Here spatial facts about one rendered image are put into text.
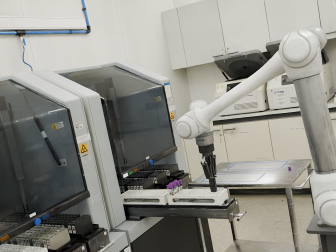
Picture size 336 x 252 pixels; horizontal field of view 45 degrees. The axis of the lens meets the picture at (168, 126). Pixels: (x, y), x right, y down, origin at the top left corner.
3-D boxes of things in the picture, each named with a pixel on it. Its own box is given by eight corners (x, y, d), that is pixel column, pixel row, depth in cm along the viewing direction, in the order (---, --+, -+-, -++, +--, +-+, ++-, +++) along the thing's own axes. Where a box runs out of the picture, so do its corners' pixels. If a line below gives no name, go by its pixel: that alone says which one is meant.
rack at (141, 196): (120, 206, 223) (118, 195, 222) (131, 200, 232) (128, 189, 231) (165, 207, 207) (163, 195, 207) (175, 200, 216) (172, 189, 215)
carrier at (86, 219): (90, 226, 196) (87, 214, 195) (93, 226, 195) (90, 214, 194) (73, 236, 186) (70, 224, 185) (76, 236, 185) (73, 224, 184)
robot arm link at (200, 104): (196, 131, 200) (187, 137, 188) (191, 100, 198) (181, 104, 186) (217, 128, 195) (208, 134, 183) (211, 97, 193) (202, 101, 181)
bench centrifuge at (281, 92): (268, 111, 410) (257, 43, 402) (284, 102, 463) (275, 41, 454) (326, 104, 381) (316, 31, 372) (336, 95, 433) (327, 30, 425)
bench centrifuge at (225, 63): (216, 117, 443) (205, 59, 435) (238, 107, 494) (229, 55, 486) (264, 112, 412) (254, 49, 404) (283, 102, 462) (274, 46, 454)
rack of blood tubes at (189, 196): (168, 207, 207) (166, 195, 206) (178, 200, 215) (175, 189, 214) (221, 208, 191) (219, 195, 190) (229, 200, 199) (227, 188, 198)
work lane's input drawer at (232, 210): (115, 219, 224) (112, 204, 223) (130, 210, 236) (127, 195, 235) (238, 224, 186) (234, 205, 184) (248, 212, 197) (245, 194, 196)
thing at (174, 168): (177, 172, 268) (175, 163, 267) (179, 172, 267) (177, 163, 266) (167, 177, 258) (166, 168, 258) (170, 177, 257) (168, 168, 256)
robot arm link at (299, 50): (362, 210, 164) (364, 234, 144) (321, 214, 171) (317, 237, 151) (319, 24, 157) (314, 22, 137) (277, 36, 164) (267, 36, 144)
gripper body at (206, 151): (202, 142, 199) (205, 160, 200) (194, 146, 192) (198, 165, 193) (216, 141, 195) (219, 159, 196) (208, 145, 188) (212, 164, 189)
